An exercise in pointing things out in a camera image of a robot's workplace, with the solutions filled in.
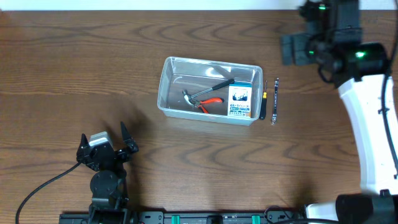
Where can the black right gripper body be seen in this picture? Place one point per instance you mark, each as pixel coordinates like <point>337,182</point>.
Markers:
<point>296,49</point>

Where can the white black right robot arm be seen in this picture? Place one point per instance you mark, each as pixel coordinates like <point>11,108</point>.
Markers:
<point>371,110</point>

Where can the silver combination wrench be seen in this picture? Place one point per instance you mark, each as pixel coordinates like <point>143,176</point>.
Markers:
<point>274,110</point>

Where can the red handled pliers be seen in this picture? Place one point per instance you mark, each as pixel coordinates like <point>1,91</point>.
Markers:
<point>200,103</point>

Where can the blue white screwdriver box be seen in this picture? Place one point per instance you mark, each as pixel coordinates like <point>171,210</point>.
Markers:
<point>239,100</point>

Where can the small black handled hammer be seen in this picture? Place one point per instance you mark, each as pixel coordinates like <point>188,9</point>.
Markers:
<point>191,98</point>

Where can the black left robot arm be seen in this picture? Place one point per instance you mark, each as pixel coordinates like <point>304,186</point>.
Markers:
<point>108,185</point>

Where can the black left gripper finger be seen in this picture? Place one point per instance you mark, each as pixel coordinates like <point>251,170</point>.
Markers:
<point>130,143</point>
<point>84,145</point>

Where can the clear plastic container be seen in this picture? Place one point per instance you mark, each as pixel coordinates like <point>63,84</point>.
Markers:
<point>195,75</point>

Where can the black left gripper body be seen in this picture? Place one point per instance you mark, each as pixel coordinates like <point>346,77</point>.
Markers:
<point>104,154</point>

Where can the black yellow screwdriver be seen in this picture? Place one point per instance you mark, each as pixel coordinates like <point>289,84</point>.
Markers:
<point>263,113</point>

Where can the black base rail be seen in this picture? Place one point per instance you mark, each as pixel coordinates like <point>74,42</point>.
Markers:
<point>271,216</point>

